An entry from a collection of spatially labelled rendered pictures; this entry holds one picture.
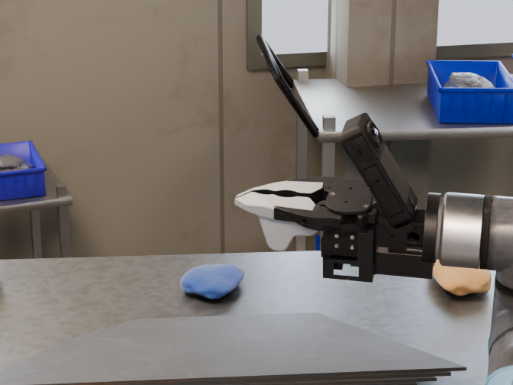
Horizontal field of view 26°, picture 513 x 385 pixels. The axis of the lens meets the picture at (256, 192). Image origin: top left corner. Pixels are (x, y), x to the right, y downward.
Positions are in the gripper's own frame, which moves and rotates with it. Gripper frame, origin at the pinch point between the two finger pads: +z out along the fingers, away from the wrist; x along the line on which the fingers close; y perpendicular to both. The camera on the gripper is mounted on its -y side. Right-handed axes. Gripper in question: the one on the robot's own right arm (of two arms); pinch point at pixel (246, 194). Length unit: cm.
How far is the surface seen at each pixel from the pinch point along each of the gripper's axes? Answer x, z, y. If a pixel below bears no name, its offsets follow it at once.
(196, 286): 50, 23, 46
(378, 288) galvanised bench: 61, -6, 49
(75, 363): 21, 32, 41
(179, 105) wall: 230, 83, 93
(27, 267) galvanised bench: 55, 56, 48
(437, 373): 31, -19, 44
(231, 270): 56, 18, 46
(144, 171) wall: 221, 94, 115
